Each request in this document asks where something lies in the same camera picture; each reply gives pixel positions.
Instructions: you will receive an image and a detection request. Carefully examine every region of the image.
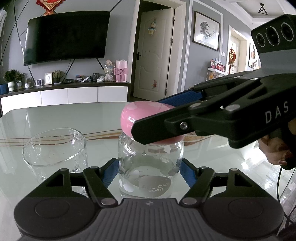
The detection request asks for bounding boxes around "pink polka dot cap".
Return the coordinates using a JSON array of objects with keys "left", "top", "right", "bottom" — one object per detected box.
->
[{"left": 120, "top": 101, "right": 185, "bottom": 145}]

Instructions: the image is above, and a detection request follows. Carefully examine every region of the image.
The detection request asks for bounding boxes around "clear glass jar bottle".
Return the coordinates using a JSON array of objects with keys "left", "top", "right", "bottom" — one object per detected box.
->
[{"left": 118, "top": 133, "right": 184, "bottom": 198}]

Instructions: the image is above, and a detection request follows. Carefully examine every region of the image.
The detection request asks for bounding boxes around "person right hand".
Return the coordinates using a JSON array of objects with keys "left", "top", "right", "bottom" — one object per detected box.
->
[{"left": 258, "top": 119, "right": 295, "bottom": 169}]

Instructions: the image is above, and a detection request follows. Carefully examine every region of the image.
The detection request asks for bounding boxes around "white snack shelf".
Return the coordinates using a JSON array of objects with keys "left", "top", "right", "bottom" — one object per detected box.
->
[{"left": 206, "top": 58, "right": 228, "bottom": 81}]

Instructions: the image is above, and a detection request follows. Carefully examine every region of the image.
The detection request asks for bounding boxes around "clear drinking glass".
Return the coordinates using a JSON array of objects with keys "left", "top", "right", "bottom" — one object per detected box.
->
[{"left": 22, "top": 128, "right": 88, "bottom": 184}]

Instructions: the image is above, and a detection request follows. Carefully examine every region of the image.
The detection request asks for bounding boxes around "pink gift box with bow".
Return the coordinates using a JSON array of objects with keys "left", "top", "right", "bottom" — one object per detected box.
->
[{"left": 113, "top": 60, "right": 128, "bottom": 82}]

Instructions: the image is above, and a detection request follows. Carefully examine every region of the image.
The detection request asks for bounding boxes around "white interior door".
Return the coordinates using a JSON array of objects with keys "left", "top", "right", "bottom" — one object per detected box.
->
[{"left": 133, "top": 8, "right": 174, "bottom": 101}]

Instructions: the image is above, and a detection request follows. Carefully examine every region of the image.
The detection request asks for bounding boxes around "white tv cabinet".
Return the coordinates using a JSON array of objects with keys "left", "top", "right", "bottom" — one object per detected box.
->
[{"left": 1, "top": 82, "right": 131, "bottom": 115}]

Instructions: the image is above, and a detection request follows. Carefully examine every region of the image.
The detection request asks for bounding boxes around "plush doll bouquet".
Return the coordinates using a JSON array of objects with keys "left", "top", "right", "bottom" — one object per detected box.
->
[{"left": 103, "top": 60, "right": 115, "bottom": 82}]

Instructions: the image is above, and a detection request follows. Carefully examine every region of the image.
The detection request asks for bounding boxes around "small cactus plant pot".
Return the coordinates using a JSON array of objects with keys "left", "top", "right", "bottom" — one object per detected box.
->
[{"left": 52, "top": 70, "right": 64, "bottom": 84}]

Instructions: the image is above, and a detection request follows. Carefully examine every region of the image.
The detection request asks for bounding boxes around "potted plant white pot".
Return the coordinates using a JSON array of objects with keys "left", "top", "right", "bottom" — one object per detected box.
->
[{"left": 4, "top": 69, "right": 18, "bottom": 92}]

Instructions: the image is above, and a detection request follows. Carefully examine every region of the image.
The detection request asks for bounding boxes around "framed wall painting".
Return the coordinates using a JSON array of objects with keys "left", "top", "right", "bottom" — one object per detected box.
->
[{"left": 193, "top": 11, "right": 220, "bottom": 51}]

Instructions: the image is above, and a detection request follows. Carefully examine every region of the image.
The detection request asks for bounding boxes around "black wall television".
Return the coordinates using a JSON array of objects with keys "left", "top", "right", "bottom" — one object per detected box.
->
[{"left": 23, "top": 11, "right": 110, "bottom": 66}]

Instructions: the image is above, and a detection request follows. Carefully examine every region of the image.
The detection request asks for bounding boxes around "white photo frame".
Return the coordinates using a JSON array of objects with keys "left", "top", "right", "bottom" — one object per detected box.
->
[{"left": 44, "top": 72, "right": 53, "bottom": 85}]

